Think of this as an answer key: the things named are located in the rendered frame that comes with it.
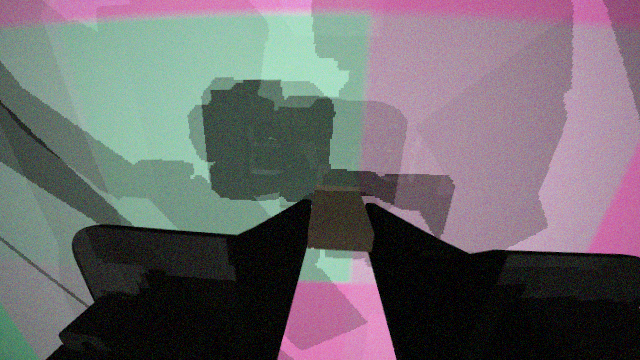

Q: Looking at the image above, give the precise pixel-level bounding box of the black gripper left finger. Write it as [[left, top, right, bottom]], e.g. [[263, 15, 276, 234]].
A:
[[71, 199, 311, 360]]

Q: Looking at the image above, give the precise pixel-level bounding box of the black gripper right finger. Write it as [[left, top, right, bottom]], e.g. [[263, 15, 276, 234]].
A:
[[365, 203, 640, 360]]

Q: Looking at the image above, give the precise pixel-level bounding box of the beige domino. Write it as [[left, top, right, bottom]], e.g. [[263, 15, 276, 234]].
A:
[[307, 185, 375, 252]]

